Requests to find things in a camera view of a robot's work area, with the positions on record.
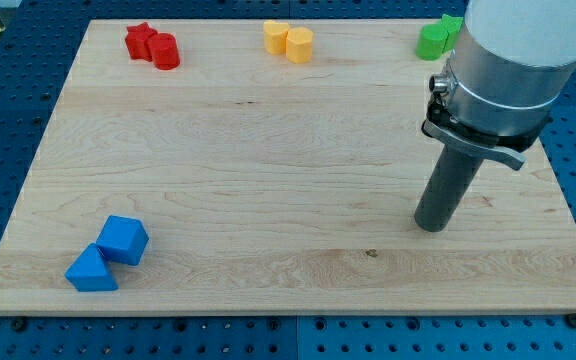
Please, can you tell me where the green star block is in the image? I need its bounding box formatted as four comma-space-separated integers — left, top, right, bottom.
440, 14, 464, 53

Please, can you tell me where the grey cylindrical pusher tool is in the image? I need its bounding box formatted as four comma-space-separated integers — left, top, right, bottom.
414, 146, 483, 232

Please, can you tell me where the blue triangle block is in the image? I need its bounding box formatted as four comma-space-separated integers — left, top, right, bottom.
64, 243, 118, 292

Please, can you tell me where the red cylinder block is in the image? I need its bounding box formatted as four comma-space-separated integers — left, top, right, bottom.
147, 33, 181, 70

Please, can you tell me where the wooden board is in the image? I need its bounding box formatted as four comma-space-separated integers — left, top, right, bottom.
0, 20, 576, 317

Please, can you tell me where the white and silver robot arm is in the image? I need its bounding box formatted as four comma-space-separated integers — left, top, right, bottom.
423, 0, 576, 170

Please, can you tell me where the yellow hexagon block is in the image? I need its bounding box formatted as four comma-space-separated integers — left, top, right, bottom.
286, 27, 314, 64

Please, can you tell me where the red star block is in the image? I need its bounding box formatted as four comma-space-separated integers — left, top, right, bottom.
125, 22, 158, 62

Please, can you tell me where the green half-round block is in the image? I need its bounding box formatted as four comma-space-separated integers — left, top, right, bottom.
415, 23, 448, 61

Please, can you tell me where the yellow heart block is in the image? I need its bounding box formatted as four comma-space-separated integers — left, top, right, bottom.
263, 20, 290, 55

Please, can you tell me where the blue cube block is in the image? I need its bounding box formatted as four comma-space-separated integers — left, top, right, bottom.
96, 215, 149, 266

